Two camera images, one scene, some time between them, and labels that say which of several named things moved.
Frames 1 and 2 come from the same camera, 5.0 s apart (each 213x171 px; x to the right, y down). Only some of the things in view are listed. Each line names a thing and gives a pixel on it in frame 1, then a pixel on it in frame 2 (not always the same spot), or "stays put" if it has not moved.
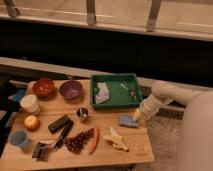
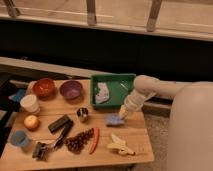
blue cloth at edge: (16, 97) stays put
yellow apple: (31, 122) stays put
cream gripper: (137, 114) -> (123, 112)
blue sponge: (128, 121) -> (114, 118)
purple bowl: (71, 89) stays put
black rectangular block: (52, 127) stays put
